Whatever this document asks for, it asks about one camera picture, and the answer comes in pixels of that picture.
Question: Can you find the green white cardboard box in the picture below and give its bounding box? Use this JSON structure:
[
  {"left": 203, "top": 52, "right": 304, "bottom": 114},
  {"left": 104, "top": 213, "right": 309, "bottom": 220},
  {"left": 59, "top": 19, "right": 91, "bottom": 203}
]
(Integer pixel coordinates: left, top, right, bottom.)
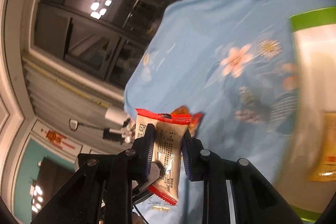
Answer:
[{"left": 276, "top": 6, "right": 335, "bottom": 223}]

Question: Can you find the cream red snack packet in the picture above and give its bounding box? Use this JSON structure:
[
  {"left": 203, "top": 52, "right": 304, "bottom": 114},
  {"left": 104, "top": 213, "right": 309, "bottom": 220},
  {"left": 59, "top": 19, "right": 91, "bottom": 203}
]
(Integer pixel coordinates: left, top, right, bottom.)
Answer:
[{"left": 135, "top": 109, "right": 191, "bottom": 206}]

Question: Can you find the orange snack packet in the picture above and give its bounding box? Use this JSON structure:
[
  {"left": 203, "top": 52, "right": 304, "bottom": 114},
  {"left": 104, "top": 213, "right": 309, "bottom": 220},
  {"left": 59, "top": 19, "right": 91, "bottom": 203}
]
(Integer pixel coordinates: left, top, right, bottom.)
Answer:
[{"left": 170, "top": 105, "right": 190, "bottom": 115}]

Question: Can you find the black television screen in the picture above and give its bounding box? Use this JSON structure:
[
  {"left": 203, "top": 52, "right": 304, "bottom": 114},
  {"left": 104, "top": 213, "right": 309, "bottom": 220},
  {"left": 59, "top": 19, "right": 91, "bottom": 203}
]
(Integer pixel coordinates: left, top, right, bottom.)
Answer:
[{"left": 31, "top": 157, "right": 74, "bottom": 219}]

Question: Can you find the red chinese knot decoration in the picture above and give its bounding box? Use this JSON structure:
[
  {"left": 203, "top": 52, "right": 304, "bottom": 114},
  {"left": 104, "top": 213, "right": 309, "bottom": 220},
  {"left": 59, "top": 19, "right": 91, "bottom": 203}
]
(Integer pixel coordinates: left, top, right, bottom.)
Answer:
[{"left": 41, "top": 129, "right": 75, "bottom": 149}]

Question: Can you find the white vase with flowers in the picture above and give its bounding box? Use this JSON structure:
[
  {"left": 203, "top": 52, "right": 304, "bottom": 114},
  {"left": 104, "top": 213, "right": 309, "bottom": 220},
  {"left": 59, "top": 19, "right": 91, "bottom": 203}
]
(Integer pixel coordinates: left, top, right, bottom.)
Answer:
[{"left": 105, "top": 106, "right": 135, "bottom": 144}]

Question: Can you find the black floor lamp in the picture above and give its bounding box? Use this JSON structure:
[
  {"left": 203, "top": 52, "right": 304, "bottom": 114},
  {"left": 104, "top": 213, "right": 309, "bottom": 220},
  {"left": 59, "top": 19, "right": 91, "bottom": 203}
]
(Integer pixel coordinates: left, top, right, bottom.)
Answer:
[{"left": 69, "top": 119, "right": 125, "bottom": 144}]

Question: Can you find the light blue floral tablecloth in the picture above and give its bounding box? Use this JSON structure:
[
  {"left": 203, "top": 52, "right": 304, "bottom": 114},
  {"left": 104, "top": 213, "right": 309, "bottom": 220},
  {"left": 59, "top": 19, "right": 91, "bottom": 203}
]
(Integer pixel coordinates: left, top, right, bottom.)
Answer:
[{"left": 123, "top": 0, "right": 336, "bottom": 224}]

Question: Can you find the dark glass window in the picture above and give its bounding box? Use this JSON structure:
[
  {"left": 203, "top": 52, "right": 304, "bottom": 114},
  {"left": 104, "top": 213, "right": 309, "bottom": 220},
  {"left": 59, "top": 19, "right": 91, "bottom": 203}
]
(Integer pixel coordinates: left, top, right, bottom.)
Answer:
[{"left": 34, "top": 0, "right": 179, "bottom": 89}]

